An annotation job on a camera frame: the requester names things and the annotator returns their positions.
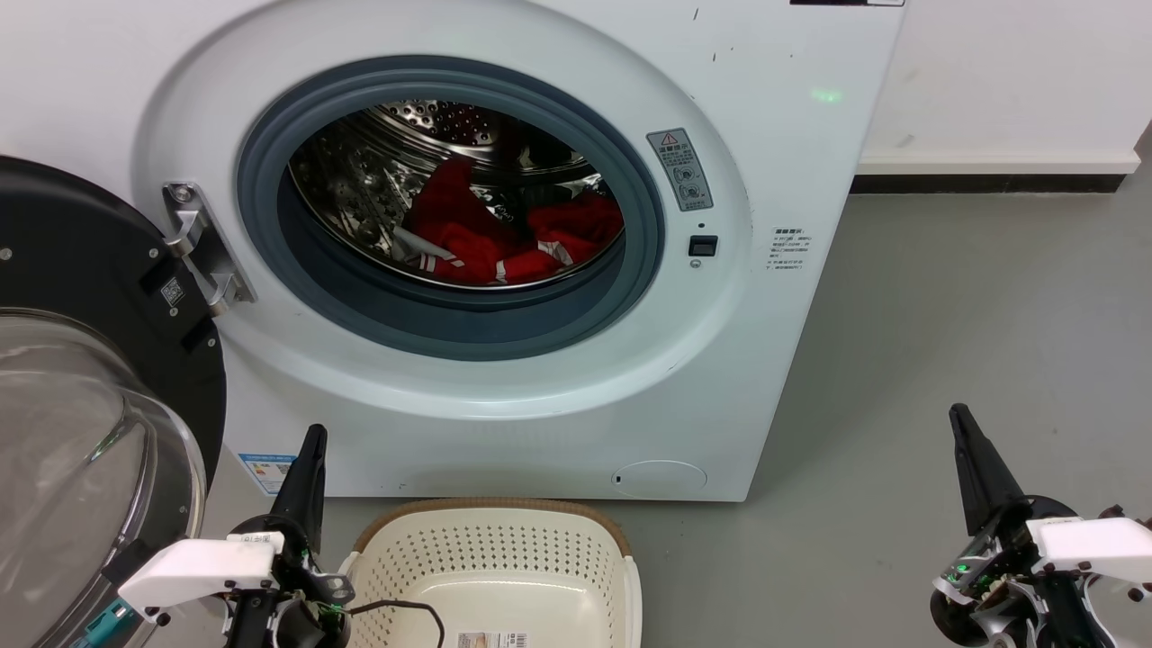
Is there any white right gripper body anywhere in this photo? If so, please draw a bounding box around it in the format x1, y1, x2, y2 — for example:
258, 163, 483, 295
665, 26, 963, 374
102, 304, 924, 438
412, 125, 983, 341
930, 495, 1152, 648

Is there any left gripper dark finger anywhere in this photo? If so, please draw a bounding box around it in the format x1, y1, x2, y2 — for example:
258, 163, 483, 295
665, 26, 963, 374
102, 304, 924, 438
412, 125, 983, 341
299, 426, 329, 554
270, 425, 320, 542

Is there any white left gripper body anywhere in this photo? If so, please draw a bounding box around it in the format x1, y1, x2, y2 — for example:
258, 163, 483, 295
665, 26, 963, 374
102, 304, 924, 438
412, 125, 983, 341
117, 515, 355, 648

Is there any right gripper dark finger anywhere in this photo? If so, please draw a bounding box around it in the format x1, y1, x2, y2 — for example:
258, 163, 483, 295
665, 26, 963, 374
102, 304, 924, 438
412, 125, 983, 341
958, 404, 1028, 525
949, 404, 996, 537

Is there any red and white garment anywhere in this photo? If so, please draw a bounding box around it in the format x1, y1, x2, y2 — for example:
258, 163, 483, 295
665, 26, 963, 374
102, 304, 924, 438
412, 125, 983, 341
393, 160, 625, 286

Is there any cream plastic laundry basket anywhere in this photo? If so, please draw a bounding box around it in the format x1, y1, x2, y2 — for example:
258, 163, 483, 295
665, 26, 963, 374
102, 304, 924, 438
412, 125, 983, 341
337, 498, 643, 648

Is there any stainless steel washing machine drum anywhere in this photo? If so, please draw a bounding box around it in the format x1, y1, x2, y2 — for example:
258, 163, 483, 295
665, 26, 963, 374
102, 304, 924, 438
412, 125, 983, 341
288, 99, 626, 291

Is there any washing machine glass door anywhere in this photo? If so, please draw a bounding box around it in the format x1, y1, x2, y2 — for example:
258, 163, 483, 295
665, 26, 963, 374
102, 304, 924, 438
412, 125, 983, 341
0, 155, 226, 648

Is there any blue energy label sticker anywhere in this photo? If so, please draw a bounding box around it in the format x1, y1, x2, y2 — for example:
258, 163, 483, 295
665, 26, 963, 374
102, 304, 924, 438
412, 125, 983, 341
237, 453, 298, 496

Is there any grey rubber door gasket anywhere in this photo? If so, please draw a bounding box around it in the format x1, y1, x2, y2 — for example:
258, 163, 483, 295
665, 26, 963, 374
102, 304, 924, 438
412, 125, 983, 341
236, 56, 667, 363

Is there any white front-load washing machine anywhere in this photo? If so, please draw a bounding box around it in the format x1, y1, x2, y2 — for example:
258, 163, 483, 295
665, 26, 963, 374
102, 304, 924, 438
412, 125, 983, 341
0, 0, 908, 502

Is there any silver metal door hinge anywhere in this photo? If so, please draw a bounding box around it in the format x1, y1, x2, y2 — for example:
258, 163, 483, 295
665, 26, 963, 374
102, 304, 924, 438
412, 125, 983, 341
162, 182, 256, 316

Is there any small printed text sticker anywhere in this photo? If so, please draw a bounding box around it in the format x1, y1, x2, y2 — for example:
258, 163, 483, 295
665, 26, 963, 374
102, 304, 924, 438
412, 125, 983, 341
767, 227, 813, 274

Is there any black baseboard strip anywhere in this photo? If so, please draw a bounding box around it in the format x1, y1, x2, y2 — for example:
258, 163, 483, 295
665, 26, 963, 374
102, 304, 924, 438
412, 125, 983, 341
850, 174, 1130, 194

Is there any round white filter cover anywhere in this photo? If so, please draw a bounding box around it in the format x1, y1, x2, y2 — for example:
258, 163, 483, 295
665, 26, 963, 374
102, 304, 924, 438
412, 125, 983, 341
612, 460, 708, 499

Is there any white baseboard moulding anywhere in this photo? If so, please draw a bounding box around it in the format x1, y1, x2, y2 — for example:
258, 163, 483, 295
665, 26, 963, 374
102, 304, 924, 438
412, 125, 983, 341
857, 151, 1142, 176

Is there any grey warning label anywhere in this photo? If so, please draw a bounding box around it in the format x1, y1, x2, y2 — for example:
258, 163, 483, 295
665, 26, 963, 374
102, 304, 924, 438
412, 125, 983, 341
646, 128, 714, 212

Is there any thin black left gripper cable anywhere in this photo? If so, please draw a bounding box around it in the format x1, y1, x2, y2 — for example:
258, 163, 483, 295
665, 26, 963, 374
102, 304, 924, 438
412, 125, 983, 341
346, 600, 446, 648

